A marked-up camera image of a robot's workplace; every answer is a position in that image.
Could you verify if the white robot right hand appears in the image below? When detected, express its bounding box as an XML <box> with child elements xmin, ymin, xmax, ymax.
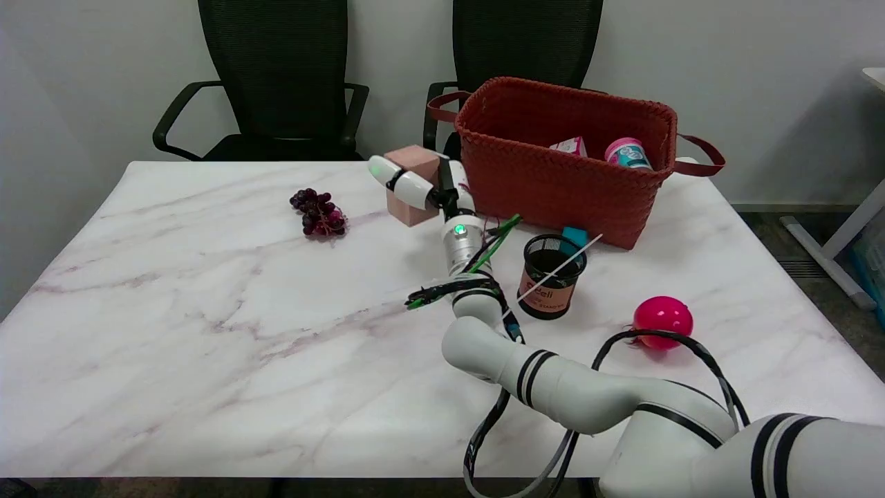
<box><xmin>369</xmin><ymin>155</ymin><xmax>478</xmax><ymax>221</ymax></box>

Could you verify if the brown woven storage basket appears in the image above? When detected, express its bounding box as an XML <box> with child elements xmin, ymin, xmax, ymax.
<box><xmin>427</xmin><ymin>76</ymin><xmax>727</xmax><ymax>251</ymax></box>

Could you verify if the blue storage bin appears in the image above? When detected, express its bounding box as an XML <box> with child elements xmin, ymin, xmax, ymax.
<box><xmin>850</xmin><ymin>220</ymin><xmax>885</xmax><ymax>327</ymax></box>

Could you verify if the purple grape bunch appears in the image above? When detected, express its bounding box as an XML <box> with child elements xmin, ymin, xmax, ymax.
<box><xmin>289</xmin><ymin>187</ymin><xmax>348</xmax><ymax>239</ymax></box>

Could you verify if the black mesh pen cup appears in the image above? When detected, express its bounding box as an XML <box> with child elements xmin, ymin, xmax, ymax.
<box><xmin>516</xmin><ymin>234</ymin><xmax>588</xmax><ymax>320</ymax></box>

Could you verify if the black mesh office chair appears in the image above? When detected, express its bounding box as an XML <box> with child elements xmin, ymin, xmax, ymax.
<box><xmin>423</xmin><ymin>0</ymin><xmax>604</xmax><ymax>161</ymax></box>
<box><xmin>152</xmin><ymin>0</ymin><xmax>371</xmax><ymax>162</ymax></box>

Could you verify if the pink teal can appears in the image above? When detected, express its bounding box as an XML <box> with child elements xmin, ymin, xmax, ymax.
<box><xmin>604</xmin><ymin>137</ymin><xmax>653</xmax><ymax>171</ymax></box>

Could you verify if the pink round ball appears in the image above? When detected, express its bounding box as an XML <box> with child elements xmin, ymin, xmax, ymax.
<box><xmin>632</xmin><ymin>295</ymin><xmax>694</xmax><ymax>351</ymax></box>

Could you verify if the white desk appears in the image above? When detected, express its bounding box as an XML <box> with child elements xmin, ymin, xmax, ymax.
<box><xmin>780</xmin><ymin>66</ymin><xmax>885</xmax><ymax>310</ymax></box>

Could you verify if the green cable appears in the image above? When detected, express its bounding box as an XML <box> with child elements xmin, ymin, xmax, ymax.
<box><xmin>406</xmin><ymin>214</ymin><xmax>523</xmax><ymax>310</ymax></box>

